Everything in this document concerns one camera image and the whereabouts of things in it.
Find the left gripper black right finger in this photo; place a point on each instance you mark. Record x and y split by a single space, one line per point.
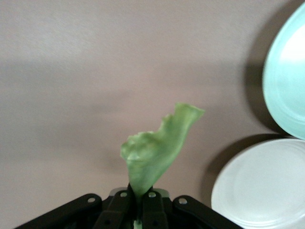
155 210

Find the mint green plate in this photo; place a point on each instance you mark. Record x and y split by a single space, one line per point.
288 83

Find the beige plate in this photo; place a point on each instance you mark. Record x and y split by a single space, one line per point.
259 186

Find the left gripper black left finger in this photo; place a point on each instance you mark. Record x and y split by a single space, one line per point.
114 210

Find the brown table cover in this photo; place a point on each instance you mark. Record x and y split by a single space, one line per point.
71 83

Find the green lettuce leaf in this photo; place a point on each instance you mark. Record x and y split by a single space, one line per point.
152 155

